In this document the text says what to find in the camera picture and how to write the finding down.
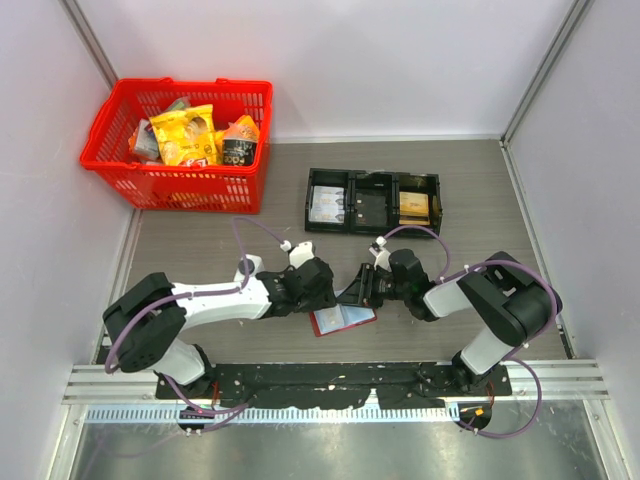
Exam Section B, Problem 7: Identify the silver VIP card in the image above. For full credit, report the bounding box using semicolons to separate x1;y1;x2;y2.
314;306;351;336

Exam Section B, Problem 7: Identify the yellow snack bag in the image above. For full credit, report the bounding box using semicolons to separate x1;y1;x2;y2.
149;104;218;167

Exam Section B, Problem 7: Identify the silver VIP cards stack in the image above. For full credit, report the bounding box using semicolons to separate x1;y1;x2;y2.
308;185;346;224

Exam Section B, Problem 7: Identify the black three-compartment card tray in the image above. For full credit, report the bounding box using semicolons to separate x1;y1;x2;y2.
304;168;443;237

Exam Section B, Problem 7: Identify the red leather card holder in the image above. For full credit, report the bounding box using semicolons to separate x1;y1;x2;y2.
309;304;377;337

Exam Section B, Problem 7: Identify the white plastic bottle black cap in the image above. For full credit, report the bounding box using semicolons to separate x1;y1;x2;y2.
234;254;265;283

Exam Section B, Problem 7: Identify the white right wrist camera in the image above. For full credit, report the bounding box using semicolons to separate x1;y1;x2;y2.
369;236;391;271

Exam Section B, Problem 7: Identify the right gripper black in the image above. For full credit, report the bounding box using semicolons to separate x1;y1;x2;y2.
336;262;410;309

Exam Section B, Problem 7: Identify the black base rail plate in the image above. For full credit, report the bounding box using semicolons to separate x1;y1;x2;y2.
180;362;512;410

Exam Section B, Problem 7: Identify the orange snack bag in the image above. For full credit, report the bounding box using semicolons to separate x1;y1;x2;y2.
225;114;260;143

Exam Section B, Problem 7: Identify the black VIP cards stack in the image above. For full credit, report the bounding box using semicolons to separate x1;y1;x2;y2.
355;190;388;227

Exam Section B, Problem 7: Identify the blue and white small box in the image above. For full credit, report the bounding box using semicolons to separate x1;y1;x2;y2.
128;119;160;161

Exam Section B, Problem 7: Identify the red plastic shopping basket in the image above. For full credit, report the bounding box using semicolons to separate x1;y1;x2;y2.
79;77;273;214

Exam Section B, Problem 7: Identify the black instant noodle cup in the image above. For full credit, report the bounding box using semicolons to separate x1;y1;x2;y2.
222;138;258;166

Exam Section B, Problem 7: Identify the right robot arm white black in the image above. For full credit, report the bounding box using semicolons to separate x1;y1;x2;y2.
337;248;563;395

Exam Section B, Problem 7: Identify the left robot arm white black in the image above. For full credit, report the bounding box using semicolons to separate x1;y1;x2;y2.
103;255;336;398

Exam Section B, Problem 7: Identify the gold VIP cards stack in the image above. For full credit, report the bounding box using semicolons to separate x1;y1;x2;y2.
399;191;431;226

